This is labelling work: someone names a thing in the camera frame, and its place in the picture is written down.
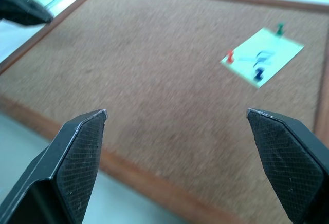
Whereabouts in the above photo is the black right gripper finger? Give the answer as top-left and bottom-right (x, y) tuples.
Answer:
(0, 109), (108, 224)
(246, 107), (329, 224)

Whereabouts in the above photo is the cork board with wooden frame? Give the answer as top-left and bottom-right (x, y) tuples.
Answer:
(0, 0), (329, 224)

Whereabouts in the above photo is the green push pin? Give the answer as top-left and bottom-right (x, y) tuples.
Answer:
(275, 22), (286, 38)

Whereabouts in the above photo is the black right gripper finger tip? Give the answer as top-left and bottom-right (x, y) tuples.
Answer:
(0, 0), (54, 27)

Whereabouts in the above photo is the blue push pin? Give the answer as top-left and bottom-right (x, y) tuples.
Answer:
(253, 67), (266, 83)

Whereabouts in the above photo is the white paper note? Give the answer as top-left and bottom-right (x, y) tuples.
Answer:
(220, 27), (305, 89)

